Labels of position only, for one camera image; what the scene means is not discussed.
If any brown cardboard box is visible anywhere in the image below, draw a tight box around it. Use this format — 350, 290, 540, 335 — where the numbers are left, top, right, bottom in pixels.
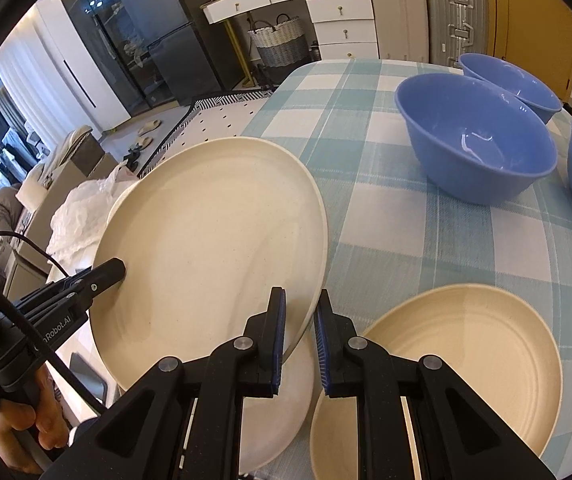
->
68, 135, 117, 181

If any woven laundry basket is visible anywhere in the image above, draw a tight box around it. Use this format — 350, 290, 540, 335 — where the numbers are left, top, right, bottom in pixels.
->
247, 14, 309, 68

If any small cream plate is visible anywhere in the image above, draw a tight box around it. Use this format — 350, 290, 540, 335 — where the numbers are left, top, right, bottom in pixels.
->
310, 284, 564, 480

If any white dresser with drawers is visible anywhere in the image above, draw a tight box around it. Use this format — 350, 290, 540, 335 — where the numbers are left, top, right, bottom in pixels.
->
201, 0, 381, 61

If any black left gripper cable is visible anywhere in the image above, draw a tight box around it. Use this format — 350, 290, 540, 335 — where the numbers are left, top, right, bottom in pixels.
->
0, 230, 112, 418

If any black and white patterned rug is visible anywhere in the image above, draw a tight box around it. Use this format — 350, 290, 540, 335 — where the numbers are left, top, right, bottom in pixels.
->
138, 87, 277, 181

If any large cream plate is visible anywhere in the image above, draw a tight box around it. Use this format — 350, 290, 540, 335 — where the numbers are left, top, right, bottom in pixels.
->
88, 137, 329, 392
105, 180, 318, 472

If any teal checked tablecloth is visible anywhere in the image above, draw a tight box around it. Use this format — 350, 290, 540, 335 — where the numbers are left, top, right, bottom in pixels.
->
238, 57, 572, 480

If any silver suitcase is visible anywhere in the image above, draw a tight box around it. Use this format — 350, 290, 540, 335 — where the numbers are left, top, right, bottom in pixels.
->
423, 0, 489, 68

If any white plastic bag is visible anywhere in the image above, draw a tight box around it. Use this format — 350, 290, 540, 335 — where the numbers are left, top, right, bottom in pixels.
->
48, 165, 139, 281

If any dark glass cabinet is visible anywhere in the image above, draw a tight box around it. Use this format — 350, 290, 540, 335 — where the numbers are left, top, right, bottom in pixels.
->
56, 0, 244, 116

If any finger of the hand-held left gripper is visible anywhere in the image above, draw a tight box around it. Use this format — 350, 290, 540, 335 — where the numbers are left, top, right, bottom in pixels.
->
13, 257, 127, 319

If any wooden door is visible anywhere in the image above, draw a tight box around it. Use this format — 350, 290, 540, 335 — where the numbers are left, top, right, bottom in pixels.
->
486, 0, 572, 103

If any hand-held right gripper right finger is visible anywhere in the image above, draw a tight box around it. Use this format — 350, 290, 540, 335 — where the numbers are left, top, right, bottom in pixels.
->
313, 288, 557, 480

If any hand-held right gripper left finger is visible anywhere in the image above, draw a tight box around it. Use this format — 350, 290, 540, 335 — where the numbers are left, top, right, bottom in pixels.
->
73, 286, 287, 480

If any beige sofa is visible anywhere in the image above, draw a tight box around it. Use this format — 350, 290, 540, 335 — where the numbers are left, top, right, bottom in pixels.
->
16, 125, 92, 201

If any person's left hand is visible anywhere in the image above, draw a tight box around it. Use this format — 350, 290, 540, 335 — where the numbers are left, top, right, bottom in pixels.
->
0, 371, 74, 474

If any white suitcase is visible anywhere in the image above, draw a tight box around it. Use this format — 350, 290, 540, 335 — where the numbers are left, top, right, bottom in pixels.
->
366, 0, 431, 62

